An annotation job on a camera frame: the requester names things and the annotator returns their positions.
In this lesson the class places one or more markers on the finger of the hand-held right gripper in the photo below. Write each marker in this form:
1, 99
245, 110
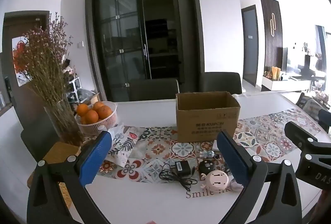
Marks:
300, 132

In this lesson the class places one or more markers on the orange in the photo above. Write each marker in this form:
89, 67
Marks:
98, 106
91, 117
82, 109
105, 112

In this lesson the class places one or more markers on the pale lilac small object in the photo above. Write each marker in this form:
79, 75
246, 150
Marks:
235, 185

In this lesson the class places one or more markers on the patterned tile-print table runner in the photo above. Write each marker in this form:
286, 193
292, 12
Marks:
165, 146

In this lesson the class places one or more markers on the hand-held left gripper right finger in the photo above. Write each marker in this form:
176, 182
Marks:
232, 159

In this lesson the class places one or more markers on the white wall switch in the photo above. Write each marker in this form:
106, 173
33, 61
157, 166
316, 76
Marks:
81, 44

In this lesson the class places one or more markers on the red paper door decoration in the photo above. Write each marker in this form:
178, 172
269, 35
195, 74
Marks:
19, 53

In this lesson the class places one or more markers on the woven straw placemat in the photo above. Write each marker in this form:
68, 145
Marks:
59, 152

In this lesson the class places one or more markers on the blue chair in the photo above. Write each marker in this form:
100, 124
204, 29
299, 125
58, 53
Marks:
324, 120

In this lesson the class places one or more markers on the cluttered white storage rack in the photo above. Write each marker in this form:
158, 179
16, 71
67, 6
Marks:
76, 87

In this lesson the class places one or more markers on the flat screen television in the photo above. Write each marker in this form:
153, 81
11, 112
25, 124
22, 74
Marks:
285, 58

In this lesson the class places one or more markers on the dark upholstered dining chair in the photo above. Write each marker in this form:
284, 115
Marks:
221, 83
153, 90
38, 138

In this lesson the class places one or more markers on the white charger block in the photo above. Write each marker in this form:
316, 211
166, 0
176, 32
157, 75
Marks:
215, 146

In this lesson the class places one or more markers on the clear glass vase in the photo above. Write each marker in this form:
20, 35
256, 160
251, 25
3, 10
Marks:
64, 123

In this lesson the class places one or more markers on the dark interior door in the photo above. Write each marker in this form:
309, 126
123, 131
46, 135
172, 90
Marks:
250, 45

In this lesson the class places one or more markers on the black round plug adapter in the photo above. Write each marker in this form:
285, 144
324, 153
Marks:
206, 167

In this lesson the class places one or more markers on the floral fabric tissue pouch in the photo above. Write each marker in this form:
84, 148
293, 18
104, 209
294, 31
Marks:
126, 143

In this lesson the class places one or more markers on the small astronaut figurine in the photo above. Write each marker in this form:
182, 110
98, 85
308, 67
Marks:
206, 154

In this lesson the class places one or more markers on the dark slatted wall panel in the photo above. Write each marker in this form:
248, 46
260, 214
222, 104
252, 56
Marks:
271, 40

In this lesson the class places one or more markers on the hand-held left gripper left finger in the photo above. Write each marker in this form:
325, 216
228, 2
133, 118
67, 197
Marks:
95, 159

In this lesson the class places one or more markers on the white slotted fruit basket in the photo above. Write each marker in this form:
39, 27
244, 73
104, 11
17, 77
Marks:
104, 124

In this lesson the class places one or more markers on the pink round socket adapter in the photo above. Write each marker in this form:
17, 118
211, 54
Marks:
216, 181

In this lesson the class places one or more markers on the brown wooden door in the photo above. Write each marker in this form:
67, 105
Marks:
25, 25

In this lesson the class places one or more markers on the brown cardboard box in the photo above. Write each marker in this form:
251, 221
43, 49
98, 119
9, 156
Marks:
206, 120

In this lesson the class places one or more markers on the white television cabinet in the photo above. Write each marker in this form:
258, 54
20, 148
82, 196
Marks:
281, 83

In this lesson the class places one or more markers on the dried pink flower bunch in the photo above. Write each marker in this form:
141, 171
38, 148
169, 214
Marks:
44, 63

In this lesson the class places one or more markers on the dark framed sliding glass door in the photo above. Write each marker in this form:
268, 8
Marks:
144, 32

